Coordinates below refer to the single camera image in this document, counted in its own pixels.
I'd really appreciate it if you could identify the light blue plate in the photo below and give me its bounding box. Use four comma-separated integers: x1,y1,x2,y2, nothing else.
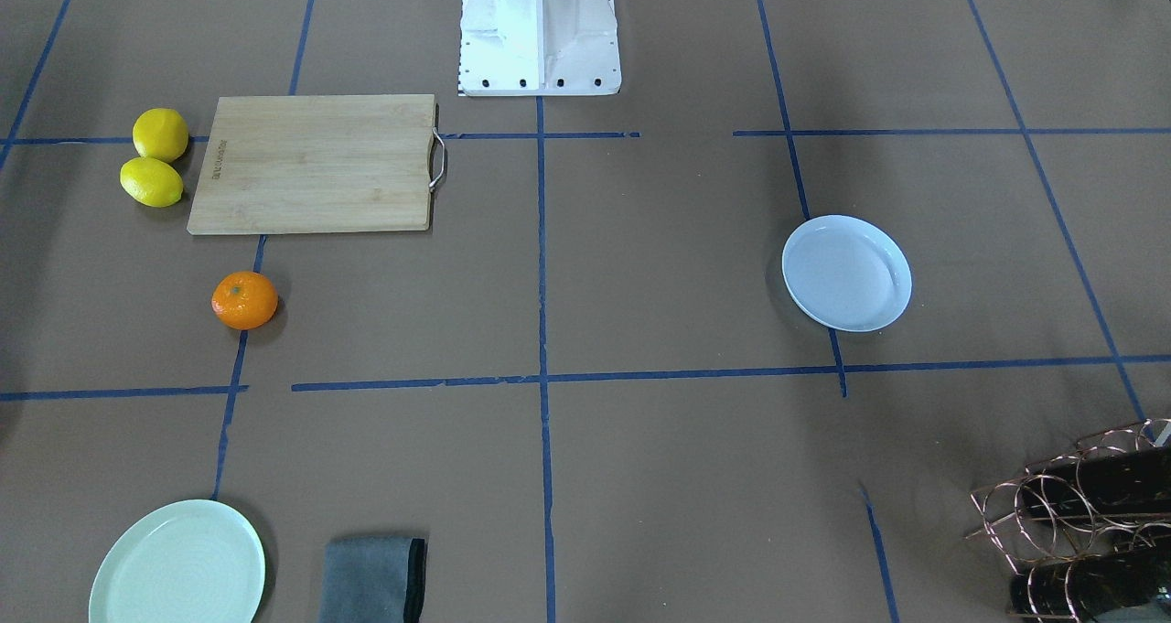
779,215,913,334

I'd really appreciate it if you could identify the mint green plate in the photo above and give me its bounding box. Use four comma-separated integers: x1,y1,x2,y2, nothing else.
88,499,267,622

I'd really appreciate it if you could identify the yellow lemon upper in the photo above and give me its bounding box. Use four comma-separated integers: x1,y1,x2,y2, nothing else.
131,107,191,164

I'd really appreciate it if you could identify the yellow lemon lower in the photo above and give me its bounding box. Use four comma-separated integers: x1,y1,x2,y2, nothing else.
119,156,185,208

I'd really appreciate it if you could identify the bamboo cutting board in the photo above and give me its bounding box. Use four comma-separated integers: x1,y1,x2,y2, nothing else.
187,94,445,237

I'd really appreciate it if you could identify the dark green wine bottle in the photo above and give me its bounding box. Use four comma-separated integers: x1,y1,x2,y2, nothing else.
1020,446,1170,523
1009,547,1170,622

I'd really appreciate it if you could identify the copper wire bottle rack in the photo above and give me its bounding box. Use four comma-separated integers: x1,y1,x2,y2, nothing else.
970,419,1170,622

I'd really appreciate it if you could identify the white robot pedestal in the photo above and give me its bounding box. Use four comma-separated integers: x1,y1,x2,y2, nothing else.
457,0,623,97

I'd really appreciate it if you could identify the orange mandarin fruit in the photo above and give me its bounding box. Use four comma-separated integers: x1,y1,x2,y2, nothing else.
210,271,279,331

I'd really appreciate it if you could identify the yellow lemon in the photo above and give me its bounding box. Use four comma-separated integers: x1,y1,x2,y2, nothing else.
119,156,185,208
131,107,191,164

